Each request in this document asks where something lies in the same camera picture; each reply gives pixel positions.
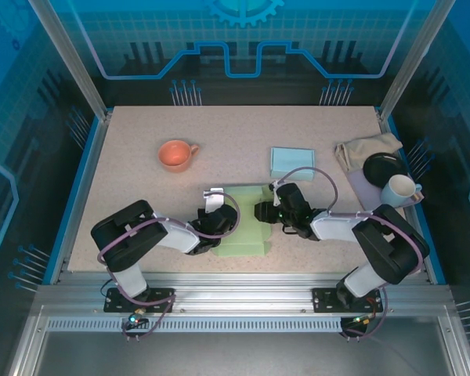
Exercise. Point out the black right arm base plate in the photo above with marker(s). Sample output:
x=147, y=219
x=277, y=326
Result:
x=321, y=299

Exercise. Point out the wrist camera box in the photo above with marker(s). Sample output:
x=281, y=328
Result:
x=213, y=199
x=275, y=196

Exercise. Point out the purple mat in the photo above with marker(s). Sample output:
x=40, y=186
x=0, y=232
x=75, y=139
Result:
x=366, y=188

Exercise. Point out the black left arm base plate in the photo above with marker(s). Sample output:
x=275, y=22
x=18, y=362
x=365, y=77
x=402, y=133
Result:
x=113, y=303

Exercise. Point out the orange mug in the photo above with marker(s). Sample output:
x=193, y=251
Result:
x=174, y=154

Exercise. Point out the beige cloth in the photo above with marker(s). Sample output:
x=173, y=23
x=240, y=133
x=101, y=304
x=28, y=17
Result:
x=360, y=149

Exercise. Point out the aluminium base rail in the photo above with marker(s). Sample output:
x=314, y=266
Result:
x=239, y=290

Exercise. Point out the black plate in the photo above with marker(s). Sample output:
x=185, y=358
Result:
x=380, y=168

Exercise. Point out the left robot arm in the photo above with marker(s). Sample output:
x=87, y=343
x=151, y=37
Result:
x=129, y=235

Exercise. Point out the light blue mug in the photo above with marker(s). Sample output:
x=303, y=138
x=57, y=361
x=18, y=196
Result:
x=395, y=196

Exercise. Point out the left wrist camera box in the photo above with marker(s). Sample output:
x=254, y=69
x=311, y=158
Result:
x=213, y=199

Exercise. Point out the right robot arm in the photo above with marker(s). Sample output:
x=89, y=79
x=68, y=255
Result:
x=391, y=243

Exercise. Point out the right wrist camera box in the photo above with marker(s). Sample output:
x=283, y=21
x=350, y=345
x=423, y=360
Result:
x=275, y=196

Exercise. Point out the light blue paper box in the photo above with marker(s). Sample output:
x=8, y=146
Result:
x=291, y=160

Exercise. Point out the aluminium frame post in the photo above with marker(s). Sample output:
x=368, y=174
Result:
x=73, y=58
x=413, y=58

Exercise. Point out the aluminium side rail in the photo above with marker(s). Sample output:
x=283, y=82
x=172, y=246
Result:
x=82, y=196
x=387, y=126

